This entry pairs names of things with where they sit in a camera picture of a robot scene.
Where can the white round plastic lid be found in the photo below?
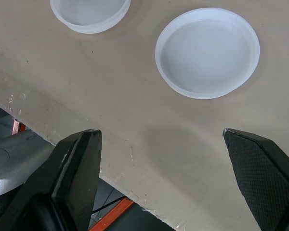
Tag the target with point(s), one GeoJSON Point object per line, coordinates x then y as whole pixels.
{"type": "Point", "coordinates": [207, 55]}
{"type": "Point", "coordinates": [91, 14]}

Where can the robot body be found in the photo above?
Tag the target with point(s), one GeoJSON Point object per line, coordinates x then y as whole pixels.
{"type": "Point", "coordinates": [12, 158]}

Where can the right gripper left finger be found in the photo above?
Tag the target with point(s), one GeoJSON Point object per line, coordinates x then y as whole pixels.
{"type": "Point", "coordinates": [72, 173]}

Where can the orange metal frame bar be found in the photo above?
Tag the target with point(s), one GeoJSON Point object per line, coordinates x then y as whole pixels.
{"type": "Point", "coordinates": [110, 214]}

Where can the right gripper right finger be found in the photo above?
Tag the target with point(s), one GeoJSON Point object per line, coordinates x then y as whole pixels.
{"type": "Point", "coordinates": [260, 178]}

